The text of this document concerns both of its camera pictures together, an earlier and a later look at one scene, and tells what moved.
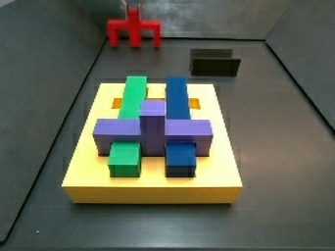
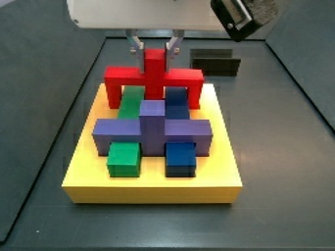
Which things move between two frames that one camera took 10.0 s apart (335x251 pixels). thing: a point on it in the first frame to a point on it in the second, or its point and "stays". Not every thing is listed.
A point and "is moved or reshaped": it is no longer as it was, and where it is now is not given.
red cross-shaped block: (136, 25) is moved or reshaped
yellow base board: (217, 183) stays
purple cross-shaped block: (153, 130) stays
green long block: (125, 156) stays
